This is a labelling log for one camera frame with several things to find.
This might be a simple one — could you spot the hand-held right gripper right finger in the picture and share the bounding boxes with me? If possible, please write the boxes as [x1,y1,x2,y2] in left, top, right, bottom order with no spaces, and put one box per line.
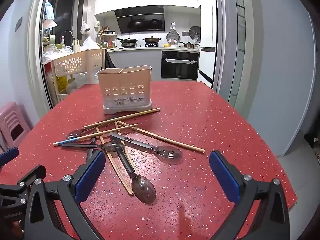
[209,150,297,240]

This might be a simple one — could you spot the pink plastic stool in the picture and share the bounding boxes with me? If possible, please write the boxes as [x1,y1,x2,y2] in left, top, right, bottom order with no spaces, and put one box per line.
[0,102,32,153]

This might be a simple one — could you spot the gas stove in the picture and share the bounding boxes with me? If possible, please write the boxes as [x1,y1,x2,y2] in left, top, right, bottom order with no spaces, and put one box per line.
[121,44,160,48]

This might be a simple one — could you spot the clear plastic bags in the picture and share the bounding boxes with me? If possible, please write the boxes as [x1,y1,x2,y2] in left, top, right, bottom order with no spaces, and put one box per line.
[41,44,75,64]

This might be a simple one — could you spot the black range hood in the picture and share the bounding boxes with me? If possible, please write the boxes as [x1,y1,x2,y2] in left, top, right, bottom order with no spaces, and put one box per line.
[114,6,165,34]

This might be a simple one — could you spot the white spice rack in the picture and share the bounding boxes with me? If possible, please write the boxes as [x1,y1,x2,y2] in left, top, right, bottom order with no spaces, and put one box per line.
[100,26,118,49]

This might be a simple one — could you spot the hanging white plastic bag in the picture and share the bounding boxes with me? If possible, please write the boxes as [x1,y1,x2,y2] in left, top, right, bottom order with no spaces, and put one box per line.
[80,20,91,34]

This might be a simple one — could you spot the black built-in oven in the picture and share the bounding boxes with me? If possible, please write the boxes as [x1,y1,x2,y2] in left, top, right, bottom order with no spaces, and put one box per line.
[161,50,200,79]

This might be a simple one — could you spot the white towel on oven handle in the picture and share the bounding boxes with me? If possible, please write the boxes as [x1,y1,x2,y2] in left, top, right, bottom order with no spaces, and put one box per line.
[165,58,195,64]

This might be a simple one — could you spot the grey translucent spoon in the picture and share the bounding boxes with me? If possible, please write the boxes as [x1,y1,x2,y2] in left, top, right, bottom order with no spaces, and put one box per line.
[61,141,125,153]
[115,144,157,205]
[66,115,122,140]
[109,132,183,159]

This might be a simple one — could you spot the black utensil handle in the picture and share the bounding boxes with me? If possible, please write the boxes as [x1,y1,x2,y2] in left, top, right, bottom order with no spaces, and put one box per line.
[86,130,97,163]

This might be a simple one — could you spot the yellow oil bottle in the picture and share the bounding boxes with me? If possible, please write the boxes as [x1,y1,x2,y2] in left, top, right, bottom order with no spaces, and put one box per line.
[57,76,68,92]

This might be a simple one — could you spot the grey kitchen base cabinet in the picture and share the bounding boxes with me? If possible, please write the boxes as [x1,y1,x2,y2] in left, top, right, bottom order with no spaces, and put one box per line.
[106,48,162,82]

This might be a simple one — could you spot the black hanging cloth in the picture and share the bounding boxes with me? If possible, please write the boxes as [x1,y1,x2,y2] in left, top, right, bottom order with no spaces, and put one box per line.
[104,49,116,69]

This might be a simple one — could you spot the black kitchen faucet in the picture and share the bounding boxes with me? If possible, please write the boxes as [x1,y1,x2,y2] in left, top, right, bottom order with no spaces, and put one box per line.
[61,31,74,45]

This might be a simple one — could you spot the black wok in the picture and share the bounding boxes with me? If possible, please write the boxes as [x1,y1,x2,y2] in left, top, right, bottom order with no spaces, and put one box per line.
[116,38,139,47]

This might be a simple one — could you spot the beige plastic utensil holder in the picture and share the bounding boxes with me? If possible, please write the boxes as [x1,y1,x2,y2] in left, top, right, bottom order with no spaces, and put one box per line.
[97,65,153,115]

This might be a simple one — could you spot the blue hanging bag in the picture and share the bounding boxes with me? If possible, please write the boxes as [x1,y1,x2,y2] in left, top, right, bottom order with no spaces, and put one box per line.
[45,1,58,28]

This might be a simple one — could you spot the dark object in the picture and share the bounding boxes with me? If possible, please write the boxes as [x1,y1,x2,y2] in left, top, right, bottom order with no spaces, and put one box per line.
[312,136,320,165]

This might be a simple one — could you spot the beige plastic trolley cart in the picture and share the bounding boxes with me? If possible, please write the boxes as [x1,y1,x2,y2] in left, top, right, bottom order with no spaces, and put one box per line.
[51,48,105,104]

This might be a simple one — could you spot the cooking pot with lid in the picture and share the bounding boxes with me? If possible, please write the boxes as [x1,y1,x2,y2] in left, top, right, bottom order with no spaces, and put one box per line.
[143,37,162,46]

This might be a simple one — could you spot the white refrigerator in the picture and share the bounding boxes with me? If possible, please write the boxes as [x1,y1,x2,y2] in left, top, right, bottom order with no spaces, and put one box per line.
[197,0,218,88]

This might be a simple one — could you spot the round metal steamer rack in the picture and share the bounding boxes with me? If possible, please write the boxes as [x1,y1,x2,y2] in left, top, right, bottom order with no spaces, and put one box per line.
[166,31,180,45]

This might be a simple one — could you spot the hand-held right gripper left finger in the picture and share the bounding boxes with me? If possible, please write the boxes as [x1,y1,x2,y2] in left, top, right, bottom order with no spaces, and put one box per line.
[24,151,106,240]

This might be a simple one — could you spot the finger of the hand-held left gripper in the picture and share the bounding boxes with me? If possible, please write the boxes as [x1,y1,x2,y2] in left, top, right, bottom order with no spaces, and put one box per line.
[0,147,20,167]
[16,164,47,187]

